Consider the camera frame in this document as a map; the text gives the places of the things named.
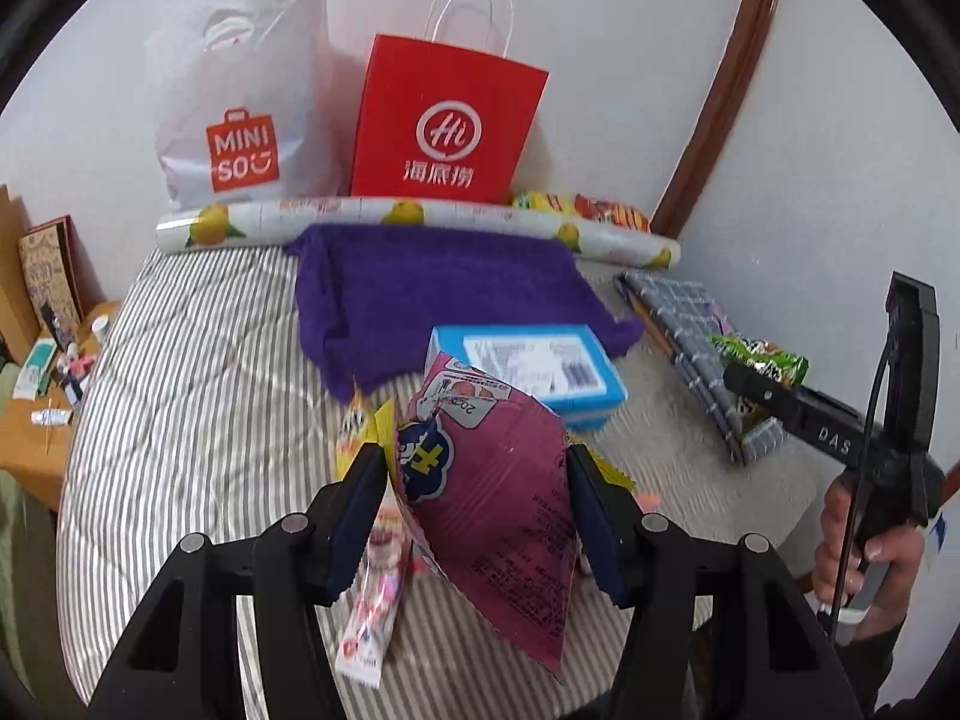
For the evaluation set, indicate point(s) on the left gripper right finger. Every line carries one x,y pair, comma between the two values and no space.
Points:
769,658

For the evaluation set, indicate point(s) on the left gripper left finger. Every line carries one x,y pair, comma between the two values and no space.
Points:
179,654

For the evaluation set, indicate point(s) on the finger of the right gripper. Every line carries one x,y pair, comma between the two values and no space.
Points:
780,397

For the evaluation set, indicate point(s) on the green snack packet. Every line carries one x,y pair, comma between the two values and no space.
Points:
764,358

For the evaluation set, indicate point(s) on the long pink bear candy packet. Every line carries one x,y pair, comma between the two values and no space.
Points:
366,636

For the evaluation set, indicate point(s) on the magenta snack bag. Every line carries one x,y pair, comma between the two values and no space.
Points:
480,468

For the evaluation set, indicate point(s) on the yellow triangular snack packet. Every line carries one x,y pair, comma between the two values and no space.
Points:
364,424

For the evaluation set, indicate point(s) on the person's right hand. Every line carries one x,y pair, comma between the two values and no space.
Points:
901,548

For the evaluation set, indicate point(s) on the grey plaid folded cloth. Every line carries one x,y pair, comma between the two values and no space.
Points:
688,318

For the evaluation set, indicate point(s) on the striped mattress pad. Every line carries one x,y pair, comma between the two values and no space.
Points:
205,416

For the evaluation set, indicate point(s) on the blue tissue box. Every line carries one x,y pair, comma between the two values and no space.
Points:
562,366

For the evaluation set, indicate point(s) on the wooden bedside table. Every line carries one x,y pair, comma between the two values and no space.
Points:
35,456

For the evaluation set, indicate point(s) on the white tube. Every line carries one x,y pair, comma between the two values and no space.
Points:
51,417

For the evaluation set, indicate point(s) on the orange chips bag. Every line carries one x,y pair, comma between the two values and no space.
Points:
607,212

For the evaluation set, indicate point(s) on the small pink bottles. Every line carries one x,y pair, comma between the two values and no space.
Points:
71,372

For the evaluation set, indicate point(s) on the teal white box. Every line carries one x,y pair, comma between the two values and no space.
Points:
33,379

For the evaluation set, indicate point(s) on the yellow chips bag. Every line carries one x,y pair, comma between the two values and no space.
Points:
545,202

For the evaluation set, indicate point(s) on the purple towel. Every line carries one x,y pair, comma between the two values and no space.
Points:
368,297

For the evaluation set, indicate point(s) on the brown framed picture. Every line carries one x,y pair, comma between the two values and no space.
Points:
50,276

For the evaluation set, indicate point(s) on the lemon-print wrapping roll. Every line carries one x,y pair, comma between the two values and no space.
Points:
280,222

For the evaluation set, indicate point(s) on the red Haidilao paper bag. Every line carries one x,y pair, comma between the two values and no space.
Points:
439,121

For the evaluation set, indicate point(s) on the white Miniso plastic bag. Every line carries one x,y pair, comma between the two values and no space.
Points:
241,94

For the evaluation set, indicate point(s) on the brown door frame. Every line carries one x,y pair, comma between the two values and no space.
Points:
717,117

